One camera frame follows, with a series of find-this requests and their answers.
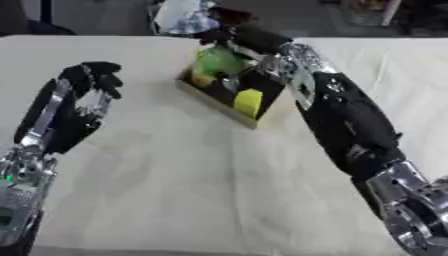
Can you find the yellow block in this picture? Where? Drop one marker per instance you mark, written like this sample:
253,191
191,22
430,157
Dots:
249,101

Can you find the dark chair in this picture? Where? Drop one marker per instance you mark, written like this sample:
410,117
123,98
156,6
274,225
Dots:
35,23

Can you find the green toy fruit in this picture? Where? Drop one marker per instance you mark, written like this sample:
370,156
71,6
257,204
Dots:
217,61

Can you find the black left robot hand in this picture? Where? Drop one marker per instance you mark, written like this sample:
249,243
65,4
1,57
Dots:
69,131

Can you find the white crinkled plastic bag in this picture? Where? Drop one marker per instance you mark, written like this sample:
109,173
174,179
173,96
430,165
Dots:
184,15

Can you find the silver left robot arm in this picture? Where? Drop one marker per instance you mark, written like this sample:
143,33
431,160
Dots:
23,186

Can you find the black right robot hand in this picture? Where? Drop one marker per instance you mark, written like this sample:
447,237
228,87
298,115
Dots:
261,39

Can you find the tan cardboard box black inside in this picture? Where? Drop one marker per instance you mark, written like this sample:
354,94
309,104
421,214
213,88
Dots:
217,96

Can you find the silver and black right robot arm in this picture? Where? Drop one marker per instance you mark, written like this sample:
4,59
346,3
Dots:
350,130

